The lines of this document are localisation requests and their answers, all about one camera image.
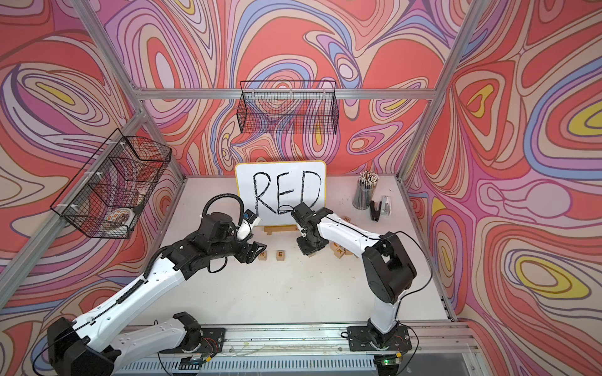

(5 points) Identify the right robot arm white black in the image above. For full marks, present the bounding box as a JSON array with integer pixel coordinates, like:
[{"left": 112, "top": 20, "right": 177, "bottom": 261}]
[{"left": 291, "top": 203, "right": 434, "bottom": 356}]

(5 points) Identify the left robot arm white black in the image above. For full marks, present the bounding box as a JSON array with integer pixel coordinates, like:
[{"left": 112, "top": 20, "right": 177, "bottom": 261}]
[{"left": 43, "top": 194, "right": 266, "bottom": 375}]

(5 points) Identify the pile of wooden letter blocks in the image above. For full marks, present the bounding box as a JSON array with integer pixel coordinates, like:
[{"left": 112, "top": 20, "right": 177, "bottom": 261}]
[{"left": 329, "top": 216, "right": 354, "bottom": 259}]

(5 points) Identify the whiteboard with word RED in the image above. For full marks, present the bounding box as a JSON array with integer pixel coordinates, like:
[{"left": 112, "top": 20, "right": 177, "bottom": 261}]
[{"left": 235, "top": 161, "right": 327, "bottom": 227}]

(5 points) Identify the black stapler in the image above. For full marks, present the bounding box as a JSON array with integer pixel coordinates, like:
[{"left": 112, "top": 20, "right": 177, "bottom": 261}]
[{"left": 369, "top": 201, "right": 382, "bottom": 222}]

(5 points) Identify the mesh cup with pencils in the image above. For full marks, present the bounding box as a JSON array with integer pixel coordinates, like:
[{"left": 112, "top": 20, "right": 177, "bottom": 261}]
[{"left": 352, "top": 171, "right": 379, "bottom": 210}]

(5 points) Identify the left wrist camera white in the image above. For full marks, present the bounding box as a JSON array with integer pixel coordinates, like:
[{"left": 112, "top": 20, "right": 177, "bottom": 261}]
[{"left": 237, "top": 209, "right": 261, "bottom": 241}]

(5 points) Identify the black wire basket back wall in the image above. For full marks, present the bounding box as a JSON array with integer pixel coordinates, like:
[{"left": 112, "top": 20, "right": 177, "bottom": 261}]
[{"left": 236, "top": 79, "right": 340, "bottom": 136}]

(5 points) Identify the black wire basket wall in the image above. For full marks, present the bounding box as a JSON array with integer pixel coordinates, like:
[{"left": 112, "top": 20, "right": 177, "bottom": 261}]
[
  {"left": 236, "top": 79, "right": 340, "bottom": 136},
  {"left": 50, "top": 130, "right": 172, "bottom": 240}
]

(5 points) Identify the black wire basket left wall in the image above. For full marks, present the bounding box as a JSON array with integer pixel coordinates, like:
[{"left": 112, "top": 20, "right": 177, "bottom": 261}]
[{"left": 50, "top": 130, "right": 172, "bottom": 240}]

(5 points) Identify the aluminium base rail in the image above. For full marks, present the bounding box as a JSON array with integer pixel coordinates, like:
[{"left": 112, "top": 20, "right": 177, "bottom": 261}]
[{"left": 113, "top": 322, "right": 489, "bottom": 375}]

